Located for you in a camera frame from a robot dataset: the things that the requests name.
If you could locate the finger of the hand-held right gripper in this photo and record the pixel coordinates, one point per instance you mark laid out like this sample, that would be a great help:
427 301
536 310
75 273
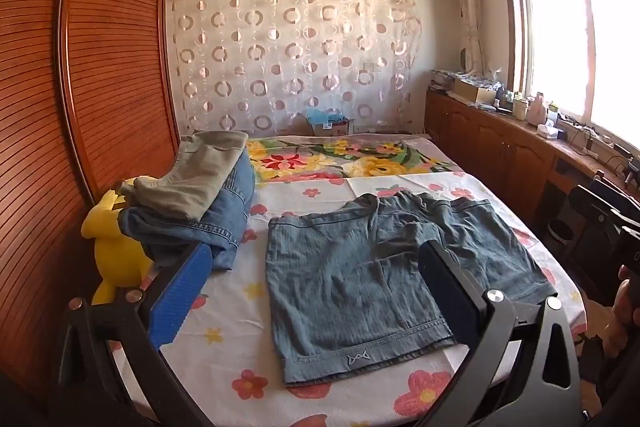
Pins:
617 192
597 232

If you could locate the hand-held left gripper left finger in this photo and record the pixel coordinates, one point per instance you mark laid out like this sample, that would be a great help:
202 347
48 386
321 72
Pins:
180 292

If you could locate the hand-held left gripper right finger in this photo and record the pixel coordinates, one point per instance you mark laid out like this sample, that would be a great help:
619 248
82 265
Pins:
450 294

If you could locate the folded khaki pants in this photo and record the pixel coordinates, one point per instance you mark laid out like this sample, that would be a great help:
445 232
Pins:
195 177

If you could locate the person's right hand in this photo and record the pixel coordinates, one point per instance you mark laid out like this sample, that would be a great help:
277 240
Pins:
617 332

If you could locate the round white-rimmed bin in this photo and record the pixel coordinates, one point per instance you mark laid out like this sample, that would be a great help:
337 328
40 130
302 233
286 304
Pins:
561 234

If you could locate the yellow plush toy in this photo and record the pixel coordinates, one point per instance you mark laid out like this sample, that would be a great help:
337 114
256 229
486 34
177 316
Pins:
117 257

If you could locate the white floral bed sheet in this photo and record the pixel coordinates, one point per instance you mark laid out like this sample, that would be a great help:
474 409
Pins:
240 337

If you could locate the folded blue jeans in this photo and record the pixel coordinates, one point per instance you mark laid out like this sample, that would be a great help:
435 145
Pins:
225 217

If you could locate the white tissue box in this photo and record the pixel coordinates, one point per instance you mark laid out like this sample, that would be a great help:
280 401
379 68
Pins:
548 130

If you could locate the pink bottle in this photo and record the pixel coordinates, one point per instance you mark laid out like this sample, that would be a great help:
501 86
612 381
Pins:
539 107

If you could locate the white jar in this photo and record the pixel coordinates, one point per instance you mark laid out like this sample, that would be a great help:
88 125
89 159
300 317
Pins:
521 109

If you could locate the long wooden cabinet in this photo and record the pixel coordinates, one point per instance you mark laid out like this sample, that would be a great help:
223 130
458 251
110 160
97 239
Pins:
490 142

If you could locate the wooden-framed window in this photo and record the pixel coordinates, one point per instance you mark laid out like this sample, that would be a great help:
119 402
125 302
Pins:
565 32

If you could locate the beige flat carton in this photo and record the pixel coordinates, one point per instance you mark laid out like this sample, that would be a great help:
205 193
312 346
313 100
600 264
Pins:
472 92

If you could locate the cardboard box with blue bags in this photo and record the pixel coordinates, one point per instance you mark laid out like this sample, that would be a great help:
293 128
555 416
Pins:
330 124

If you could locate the wooden slatted wardrobe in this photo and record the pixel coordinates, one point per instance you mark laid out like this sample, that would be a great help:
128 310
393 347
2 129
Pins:
100 82

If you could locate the circle-patterned sheer curtain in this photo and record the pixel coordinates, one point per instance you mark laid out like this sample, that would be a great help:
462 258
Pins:
300 57

